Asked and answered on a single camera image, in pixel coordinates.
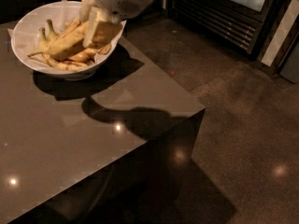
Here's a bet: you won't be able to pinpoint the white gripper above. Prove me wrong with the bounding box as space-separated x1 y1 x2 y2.
79 0 153 48

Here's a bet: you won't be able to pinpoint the large front yellow banana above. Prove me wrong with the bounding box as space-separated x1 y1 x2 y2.
28 22 88 61

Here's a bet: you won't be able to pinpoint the white bowl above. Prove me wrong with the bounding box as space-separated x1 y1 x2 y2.
10 0 120 81

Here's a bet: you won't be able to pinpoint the small bananas at bottom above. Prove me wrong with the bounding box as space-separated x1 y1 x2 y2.
43 17 112 72

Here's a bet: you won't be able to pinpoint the white paper liner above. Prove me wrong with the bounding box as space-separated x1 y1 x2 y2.
7 0 128 72

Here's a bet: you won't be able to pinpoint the glass door refrigerator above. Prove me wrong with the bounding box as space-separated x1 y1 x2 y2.
167 0 299 82

